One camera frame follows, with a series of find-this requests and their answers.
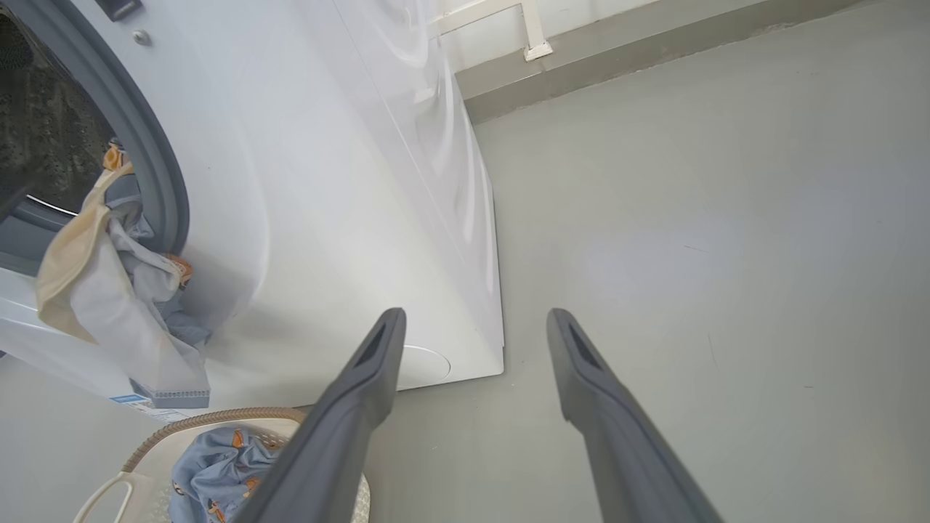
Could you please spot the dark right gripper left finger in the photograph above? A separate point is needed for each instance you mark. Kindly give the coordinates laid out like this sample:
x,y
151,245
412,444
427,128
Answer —
x,y
334,436

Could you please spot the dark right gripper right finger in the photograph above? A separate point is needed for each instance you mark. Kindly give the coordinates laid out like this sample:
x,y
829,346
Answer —
x,y
625,450

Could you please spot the blue garment with orange print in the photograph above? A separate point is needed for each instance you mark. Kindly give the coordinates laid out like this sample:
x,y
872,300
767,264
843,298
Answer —
x,y
218,472

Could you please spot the cream white garment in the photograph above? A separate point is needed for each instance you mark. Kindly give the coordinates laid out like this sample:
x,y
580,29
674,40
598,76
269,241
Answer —
x,y
109,305

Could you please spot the cream laundry basket brown rim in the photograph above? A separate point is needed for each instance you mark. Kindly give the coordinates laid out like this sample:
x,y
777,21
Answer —
x,y
156,436

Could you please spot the white front-load washing machine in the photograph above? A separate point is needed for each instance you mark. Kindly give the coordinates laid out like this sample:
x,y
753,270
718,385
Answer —
x,y
327,181

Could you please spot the blue white energy label sticker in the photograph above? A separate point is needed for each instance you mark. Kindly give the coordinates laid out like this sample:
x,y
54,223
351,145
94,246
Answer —
x,y
149,407

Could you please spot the white wall pipe bracket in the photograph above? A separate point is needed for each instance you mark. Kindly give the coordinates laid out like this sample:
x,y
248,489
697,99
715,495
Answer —
x,y
534,33

